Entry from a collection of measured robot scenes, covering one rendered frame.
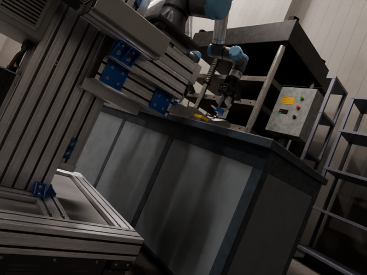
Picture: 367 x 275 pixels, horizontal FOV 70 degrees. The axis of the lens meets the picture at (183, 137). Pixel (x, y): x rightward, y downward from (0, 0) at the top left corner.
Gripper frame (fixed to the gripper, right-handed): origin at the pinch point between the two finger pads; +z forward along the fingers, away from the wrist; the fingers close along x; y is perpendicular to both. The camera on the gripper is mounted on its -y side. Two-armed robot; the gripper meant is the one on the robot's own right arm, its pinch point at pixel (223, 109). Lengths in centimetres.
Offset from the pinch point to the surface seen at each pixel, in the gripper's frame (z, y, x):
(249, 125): -10, -60, -23
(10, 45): -42, 64, -652
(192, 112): 9.1, 13.3, -10.0
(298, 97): -43, -73, 1
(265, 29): -99, -56, -45
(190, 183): 47, 16, 15
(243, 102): -31, -67, -44
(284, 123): -21, -73, -2
